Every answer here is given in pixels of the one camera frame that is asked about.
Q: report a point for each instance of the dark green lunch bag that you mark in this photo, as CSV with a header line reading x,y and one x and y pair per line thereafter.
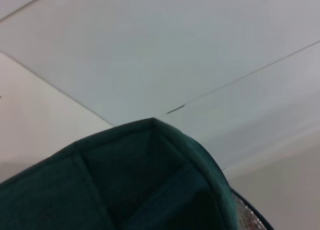
x,y
112,185

